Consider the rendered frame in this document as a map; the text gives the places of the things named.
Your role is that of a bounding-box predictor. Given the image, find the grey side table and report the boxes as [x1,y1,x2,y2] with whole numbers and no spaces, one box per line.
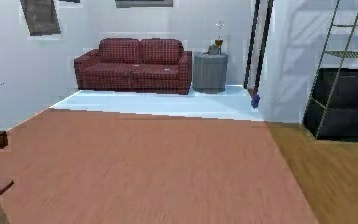
[192,51,229,94]

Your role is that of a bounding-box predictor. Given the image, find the red checked sofa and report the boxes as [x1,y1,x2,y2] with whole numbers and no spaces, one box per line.
[73,37,193,96]

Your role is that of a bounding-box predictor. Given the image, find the grey round object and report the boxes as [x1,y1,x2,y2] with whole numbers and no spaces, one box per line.
[206,44,221,56]

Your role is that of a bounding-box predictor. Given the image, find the small blue object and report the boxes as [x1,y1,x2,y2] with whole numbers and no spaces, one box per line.
[250,93,261,110]

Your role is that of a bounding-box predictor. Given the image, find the brown vase with flower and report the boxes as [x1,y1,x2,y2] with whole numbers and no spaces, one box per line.
[214,20,225,55]

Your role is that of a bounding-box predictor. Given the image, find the black box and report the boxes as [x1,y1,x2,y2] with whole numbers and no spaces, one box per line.
[302,67,358,143]

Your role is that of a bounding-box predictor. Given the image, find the green metal shelf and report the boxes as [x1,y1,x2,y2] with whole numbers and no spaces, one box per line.
[301,0,358,140]

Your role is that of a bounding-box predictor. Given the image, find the grey framed wall picture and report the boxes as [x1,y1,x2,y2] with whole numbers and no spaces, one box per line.
[114,0,174,9]

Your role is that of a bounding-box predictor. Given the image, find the brown framed wall picture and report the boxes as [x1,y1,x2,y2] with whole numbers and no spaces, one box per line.
[19,0,62,37]

